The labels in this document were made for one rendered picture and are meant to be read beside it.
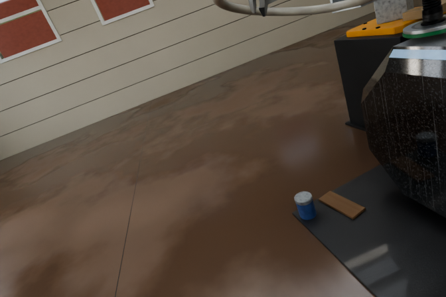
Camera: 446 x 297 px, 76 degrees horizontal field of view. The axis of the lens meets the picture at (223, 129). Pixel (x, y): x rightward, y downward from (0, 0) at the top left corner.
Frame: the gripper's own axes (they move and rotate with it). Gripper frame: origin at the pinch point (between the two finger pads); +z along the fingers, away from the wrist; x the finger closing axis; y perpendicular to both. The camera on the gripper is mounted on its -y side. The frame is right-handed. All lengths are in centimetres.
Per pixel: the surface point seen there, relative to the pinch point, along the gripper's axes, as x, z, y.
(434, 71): 65, 15, 39
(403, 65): 74, 12, 29
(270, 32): 599, -78, -278
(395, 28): 146, -11, 19
